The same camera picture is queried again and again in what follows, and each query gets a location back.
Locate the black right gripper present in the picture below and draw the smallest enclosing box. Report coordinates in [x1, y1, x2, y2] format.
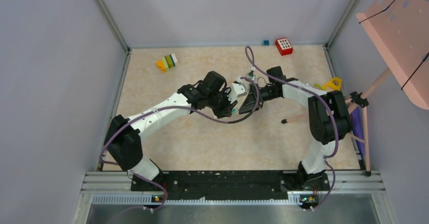
[239, 83, 279, 115]

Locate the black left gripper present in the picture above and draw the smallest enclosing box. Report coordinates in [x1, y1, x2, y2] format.
[207, 87, 238, 119]

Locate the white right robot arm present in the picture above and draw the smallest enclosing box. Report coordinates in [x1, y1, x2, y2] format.
[238, 66, 352, 190]

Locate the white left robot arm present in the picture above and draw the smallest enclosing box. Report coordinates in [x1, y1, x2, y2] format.
[102, 71, 247, 190]

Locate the striped toy block stack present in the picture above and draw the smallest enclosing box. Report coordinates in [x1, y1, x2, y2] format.
[156, 53, 178, 72]

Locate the red grid toy block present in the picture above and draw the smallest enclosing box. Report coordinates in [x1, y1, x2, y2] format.
[275, 37, 293, 56]

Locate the yellow triangle toy block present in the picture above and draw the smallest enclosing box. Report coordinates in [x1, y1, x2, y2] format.
[322, 77, 342, 91]

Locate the purple rolled mat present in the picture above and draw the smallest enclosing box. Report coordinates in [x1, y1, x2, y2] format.
[351, 108, 365, 156]

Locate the pink music stand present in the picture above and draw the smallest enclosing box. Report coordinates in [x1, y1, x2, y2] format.
[281, 0, 429, 177]

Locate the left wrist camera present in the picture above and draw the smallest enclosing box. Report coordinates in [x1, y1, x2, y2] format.
[228, 77, 248, 104]

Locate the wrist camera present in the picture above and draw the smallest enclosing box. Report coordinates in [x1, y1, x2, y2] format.
[245, 67, 257, 81]
[228, 77, 248, 104]

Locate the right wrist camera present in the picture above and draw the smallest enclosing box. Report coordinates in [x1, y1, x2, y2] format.
[245, 67, 257, 81]

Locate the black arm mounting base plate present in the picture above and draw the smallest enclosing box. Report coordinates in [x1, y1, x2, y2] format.
[131, 170, 330, 200]

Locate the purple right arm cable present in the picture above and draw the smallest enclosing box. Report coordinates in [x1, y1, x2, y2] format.
[244, 46, 340, 211]

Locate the aluminium frame rail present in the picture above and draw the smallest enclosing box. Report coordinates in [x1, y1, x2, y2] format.
[73, 170, 397, 223]

